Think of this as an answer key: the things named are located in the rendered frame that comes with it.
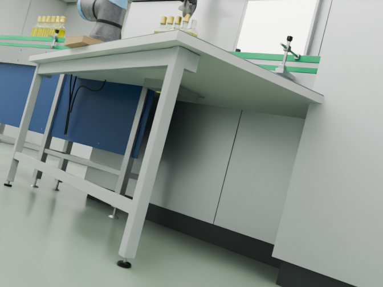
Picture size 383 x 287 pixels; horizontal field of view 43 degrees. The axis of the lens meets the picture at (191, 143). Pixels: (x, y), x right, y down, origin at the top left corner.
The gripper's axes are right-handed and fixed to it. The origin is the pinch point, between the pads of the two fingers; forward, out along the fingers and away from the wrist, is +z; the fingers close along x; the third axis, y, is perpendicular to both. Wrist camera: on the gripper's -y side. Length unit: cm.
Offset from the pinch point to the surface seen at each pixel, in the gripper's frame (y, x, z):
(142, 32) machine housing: 48, -15, 4
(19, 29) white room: 587, -228, -77
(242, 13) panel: -27.4, -12.7, -6.5
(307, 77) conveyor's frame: -84, 5, 30
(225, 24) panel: -17.9, -12.4, -0.5
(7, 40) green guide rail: 155, 15, 24
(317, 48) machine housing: -74, -16, 10
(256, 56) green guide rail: -54, 3, 22
